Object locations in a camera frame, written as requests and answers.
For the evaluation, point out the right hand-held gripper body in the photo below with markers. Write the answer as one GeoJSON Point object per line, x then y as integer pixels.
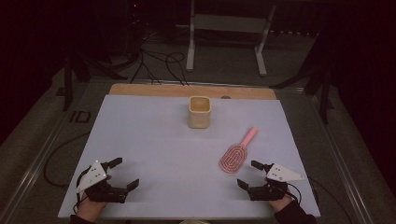
{"type": "Point", "coordinates": [267, 193]}

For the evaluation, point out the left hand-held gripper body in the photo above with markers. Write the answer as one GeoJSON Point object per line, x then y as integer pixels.
{"type": "Point", "coordinates": [106, 193]}

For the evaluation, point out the pink hairbrush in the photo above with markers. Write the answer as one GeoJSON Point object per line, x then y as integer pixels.
{"type": "Point", "coordinates": [233, 157]}

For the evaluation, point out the beige square cup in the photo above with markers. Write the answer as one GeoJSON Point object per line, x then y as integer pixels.
{"type": "Point", "coordinates": [199, 119]}

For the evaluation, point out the person's right hand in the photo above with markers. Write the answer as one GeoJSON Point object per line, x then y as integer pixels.
{"type": "Point", "coordinates": [280, 205]}

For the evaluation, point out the person's left hand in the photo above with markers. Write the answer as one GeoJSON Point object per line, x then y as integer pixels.
{"type": "Point", "coordinates": [90, 210]}

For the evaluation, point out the white table mat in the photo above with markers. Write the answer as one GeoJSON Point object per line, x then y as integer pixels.
{"type": "Point", "coordinates": [162, 155]}

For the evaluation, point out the wooden table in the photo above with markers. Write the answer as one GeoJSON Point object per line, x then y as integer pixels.
{"type": "Point", "coordinates": [155, 90]}

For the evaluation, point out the black stand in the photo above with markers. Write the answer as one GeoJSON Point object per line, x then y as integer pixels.
{"type": "Point", "coordinates": [324, 93]}
{"type": "Point", "coordinates": [67, 84]}

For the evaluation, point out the white metal stand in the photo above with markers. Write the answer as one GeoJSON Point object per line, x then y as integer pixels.
{"type": "Point", "coordinates": [229, 24]}

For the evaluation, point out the black rectangular bracket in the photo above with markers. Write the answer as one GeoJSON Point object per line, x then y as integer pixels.
{"type": "Point", "coordinates": [80, 116]}

